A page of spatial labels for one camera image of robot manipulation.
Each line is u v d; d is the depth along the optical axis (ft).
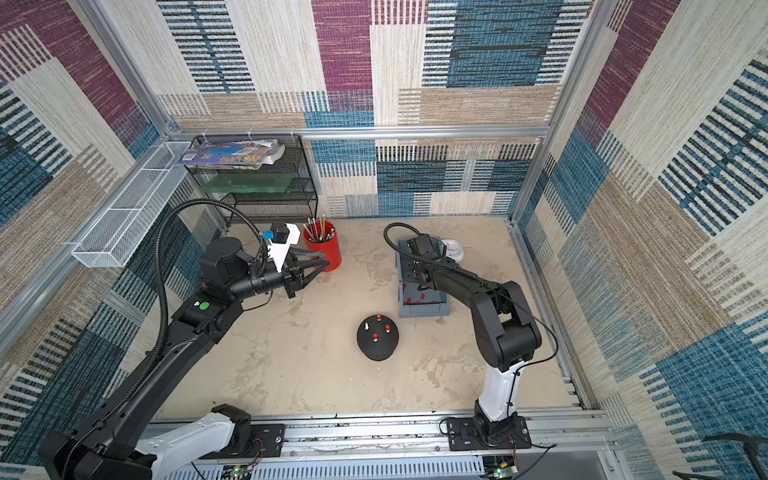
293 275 1.91
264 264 1.88
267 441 2.41
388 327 2.60
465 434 2.40
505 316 1.78
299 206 3.91
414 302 3.24
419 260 2.35
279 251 1.85
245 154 2.73
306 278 2.04
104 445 1.24
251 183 3.16
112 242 2.30
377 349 2.71
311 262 2.13
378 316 2.68
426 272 2.33
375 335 2.56
